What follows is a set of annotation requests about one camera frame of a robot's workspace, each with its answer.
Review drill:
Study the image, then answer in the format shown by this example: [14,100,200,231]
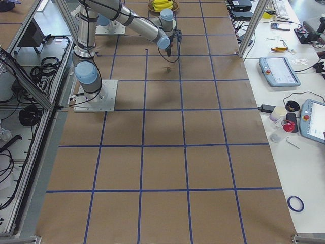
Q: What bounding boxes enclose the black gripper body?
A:
[166,32,177,50]

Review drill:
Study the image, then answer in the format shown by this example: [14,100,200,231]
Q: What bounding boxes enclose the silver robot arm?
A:
[74,1,175,59]
[73,5,102,101]

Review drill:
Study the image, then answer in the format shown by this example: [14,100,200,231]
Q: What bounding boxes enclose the brown wicker basket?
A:
[148,0,179,13]

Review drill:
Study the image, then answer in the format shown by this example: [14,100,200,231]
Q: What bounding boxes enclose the yellow banana bunch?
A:
[151,0,173,12]

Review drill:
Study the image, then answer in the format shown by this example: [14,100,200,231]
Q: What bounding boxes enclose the smartphone on desk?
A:
[270,23,290,31]

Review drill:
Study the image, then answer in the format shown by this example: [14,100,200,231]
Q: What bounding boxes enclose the far blue teach pendant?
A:
[259,57,301,87]

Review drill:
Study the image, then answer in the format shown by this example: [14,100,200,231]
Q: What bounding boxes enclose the blue teach pendant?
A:
[299,99,325,144]
[259,57,301,87]

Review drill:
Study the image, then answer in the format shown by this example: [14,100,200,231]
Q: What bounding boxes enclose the black power adapter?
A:
[257,104,275,114]

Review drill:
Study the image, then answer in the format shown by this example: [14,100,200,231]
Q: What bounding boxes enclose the white paper cup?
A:
[269,106,287,122]

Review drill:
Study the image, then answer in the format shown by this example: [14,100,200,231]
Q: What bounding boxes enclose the black small bowl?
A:
[285,100,300,112]

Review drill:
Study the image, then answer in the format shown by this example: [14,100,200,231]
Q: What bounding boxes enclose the red round object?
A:
[282,121,296,133]

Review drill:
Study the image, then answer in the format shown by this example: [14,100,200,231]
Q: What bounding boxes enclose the near blue teach pendant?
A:
[299,99,325,144]

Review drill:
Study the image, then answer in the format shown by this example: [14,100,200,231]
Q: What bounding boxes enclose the blue tape roll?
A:
[287,196,305,212]

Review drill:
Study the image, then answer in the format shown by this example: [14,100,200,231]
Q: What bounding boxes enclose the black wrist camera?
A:
[174,29,182,42]

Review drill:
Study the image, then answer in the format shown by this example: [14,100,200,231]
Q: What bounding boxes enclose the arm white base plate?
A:
[73,79,118,112]
[96,21,125,36]

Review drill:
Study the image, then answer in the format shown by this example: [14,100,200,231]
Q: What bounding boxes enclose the aluminium frame post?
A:
[238,0,269,58]

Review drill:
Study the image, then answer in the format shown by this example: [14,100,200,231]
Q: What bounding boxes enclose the coiled black cables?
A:
[19,104,41,128]

